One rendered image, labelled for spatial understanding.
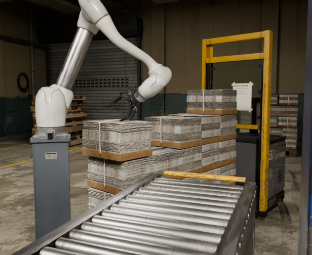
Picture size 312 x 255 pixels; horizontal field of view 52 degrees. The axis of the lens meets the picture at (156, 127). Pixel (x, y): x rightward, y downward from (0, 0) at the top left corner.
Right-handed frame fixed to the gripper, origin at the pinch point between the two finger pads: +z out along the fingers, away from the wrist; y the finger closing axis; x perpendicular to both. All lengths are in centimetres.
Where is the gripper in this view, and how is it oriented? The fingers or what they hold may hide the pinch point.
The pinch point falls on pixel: (118, 110)
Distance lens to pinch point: 213.4
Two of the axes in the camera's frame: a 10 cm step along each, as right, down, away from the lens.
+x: 6.6, -0.7, 7.5
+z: -6.7, 4.0, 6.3
